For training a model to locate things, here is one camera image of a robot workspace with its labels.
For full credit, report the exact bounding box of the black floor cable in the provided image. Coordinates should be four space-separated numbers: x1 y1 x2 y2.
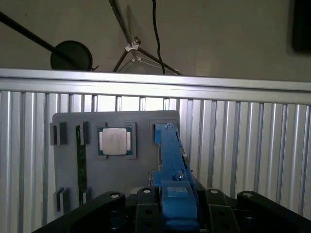
151 0 166 74

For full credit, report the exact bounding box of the tripod with white clips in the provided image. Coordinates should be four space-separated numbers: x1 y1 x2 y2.
108 0 182 75

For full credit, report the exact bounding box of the green RAM stick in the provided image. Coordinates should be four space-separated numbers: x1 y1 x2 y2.
76 125 88 205

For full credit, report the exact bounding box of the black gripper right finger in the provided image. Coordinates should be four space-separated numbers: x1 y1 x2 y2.
206 188 311 233

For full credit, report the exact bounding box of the black stand with round base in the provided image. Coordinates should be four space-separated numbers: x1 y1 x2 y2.
0 11 93 71

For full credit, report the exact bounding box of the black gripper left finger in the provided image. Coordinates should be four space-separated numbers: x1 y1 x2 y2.
31 187 162 233

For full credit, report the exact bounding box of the silver CPU chip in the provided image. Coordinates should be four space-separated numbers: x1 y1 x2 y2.
98 126 131 156

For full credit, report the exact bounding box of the black panel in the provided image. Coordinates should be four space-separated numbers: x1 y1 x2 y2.
290 0 311 53

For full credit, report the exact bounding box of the grey parts rack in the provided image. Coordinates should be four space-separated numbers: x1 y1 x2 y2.
50 110 181 216

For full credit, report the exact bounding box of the hard disk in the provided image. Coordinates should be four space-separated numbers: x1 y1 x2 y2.
148 123 202 233

